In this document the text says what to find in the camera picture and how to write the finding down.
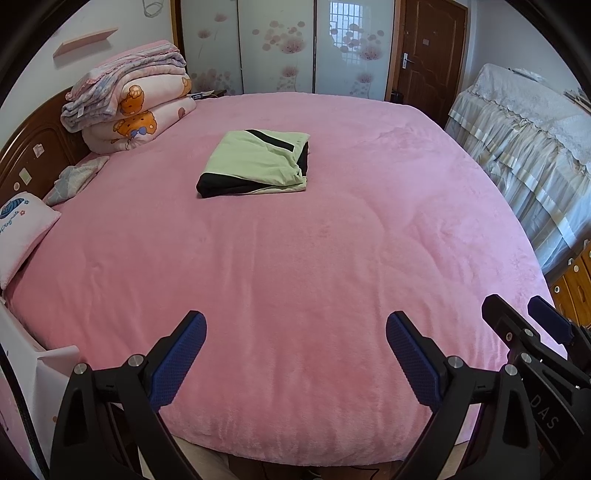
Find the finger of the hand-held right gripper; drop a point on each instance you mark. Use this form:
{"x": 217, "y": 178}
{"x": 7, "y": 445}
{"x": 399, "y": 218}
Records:
{"x": 549, "y": 321}
{"x": 503, "y": 318}

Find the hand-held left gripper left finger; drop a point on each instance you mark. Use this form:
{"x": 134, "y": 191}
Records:
{"x": 178, "y": 364}

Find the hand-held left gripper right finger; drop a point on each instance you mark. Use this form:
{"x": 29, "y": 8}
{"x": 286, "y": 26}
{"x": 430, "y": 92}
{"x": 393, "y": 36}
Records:
{"x": 415, "y": 364}

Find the green and black jacket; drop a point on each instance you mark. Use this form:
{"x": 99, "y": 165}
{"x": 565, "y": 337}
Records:
{"x": 254, "y": 161}

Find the pink bed blanket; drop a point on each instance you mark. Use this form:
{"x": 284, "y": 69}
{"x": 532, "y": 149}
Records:
{"x": 277, "y": 277}

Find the white bedside table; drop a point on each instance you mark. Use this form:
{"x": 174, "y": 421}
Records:
{"x": 32, "y": 369}

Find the white pillow with blue print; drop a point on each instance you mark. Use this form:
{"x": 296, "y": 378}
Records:
{"x": 23, "y": 230}

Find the small grey cloth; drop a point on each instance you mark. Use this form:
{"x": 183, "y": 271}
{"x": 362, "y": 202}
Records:
{"x": 74, "y": 180}

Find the wooden headboard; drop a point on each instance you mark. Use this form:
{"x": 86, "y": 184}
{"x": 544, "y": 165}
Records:
{"x": 37, "y": 152}

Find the brown wooden door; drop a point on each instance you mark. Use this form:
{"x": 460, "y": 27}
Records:
{"x": 434, "y": 55}

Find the floral sliding door wardrobe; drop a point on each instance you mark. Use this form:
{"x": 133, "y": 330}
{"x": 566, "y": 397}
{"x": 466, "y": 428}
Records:
{"x": 277, "y": 46}

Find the pink wall shelf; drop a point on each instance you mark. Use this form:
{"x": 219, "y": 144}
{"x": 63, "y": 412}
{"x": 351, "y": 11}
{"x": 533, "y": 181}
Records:
{"x": 85, "y": 42}

